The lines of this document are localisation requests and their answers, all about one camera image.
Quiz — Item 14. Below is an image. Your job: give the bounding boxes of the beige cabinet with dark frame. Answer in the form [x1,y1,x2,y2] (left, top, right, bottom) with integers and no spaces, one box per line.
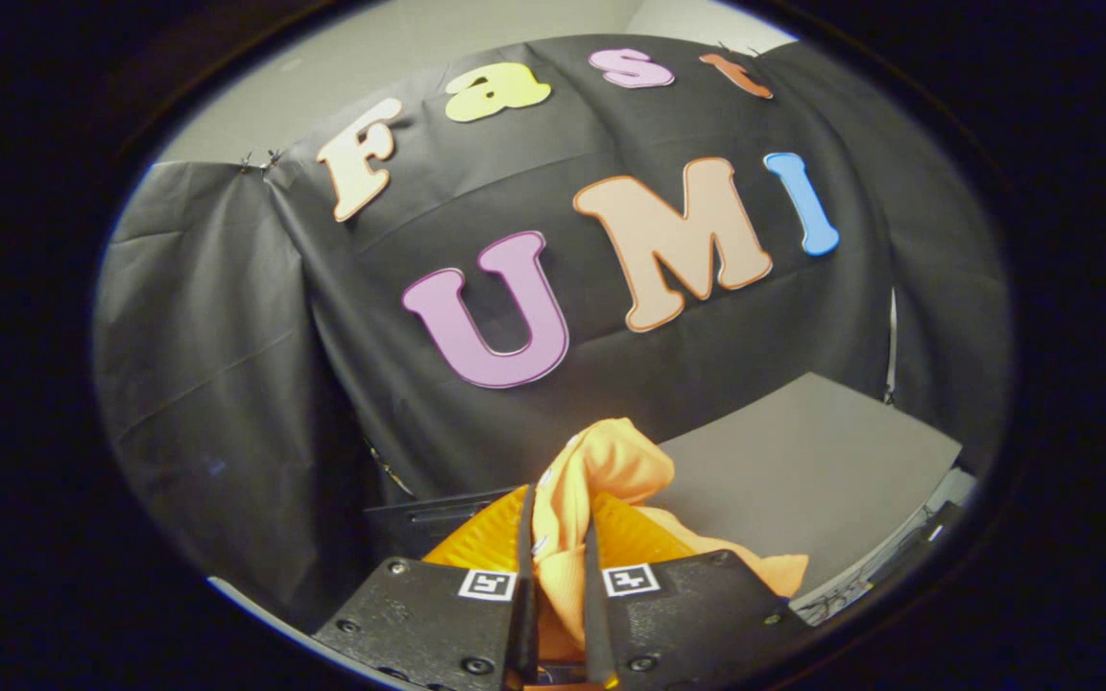
[654,372,965,601]

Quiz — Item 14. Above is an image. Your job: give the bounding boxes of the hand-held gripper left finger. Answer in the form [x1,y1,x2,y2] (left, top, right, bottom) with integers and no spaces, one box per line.
[311,485,540,691]

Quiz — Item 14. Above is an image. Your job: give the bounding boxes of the black backdrop cloth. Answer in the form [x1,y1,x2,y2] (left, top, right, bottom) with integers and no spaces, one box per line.
[92,34,1013,630]

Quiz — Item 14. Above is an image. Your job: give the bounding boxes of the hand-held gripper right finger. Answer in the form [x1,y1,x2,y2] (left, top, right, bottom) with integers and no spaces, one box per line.
[584,491,794,691]

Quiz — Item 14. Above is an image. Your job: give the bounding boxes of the orange shirt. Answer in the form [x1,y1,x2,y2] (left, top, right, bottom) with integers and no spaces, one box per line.
[529,417,810,663]

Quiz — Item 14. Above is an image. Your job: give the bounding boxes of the grey cable beside cabinet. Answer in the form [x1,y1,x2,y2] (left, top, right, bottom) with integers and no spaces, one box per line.
[884,286,901,406]

